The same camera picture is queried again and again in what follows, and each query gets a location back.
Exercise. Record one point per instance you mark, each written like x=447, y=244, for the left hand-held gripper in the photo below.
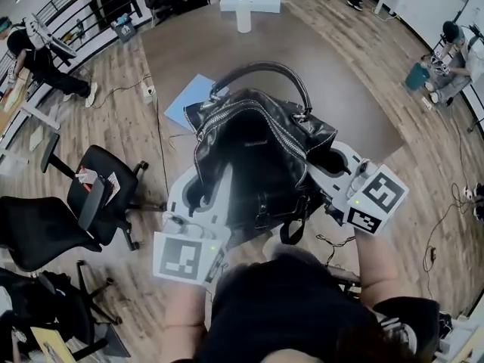
x=181, y=257

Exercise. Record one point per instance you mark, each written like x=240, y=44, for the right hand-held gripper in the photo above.
x=382, y=191

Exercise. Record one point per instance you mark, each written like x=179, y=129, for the black leather handbag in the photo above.
x=257, y=157

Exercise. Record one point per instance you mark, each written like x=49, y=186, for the person's right forearm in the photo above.
x=376, y=270

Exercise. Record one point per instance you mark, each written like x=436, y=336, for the person's left forearm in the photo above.
x=185, y=316

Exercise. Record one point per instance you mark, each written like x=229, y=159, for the dark wooden table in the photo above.
x=340, y=89

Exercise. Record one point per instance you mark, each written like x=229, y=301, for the white printed card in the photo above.
x=114, y=183

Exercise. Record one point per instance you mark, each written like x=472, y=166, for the person's light shoe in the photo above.
x=283, y=246

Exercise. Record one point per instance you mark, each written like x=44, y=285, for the light blue folder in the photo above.
x=185, y=104

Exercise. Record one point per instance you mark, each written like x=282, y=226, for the white power strip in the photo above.
x=148, y=93

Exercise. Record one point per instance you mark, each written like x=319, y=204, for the white red paper packet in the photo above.
x=84, y=176

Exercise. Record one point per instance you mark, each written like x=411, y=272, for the teal waste bin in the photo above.
x=417, y=76

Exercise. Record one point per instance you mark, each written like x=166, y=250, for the person's black shirt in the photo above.
x=283, y=308

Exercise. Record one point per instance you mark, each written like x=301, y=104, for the black office chair with papers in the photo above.
x=56, y=221

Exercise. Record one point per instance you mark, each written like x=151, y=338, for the small dark bin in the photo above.
x=125, y=30

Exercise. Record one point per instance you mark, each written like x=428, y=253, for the wooden desk with white legs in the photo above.
x=22, y=119

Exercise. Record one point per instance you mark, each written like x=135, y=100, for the yellow cardboard box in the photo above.
x=51, y=346

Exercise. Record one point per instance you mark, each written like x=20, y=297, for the black metal railing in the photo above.
x=68, y=6

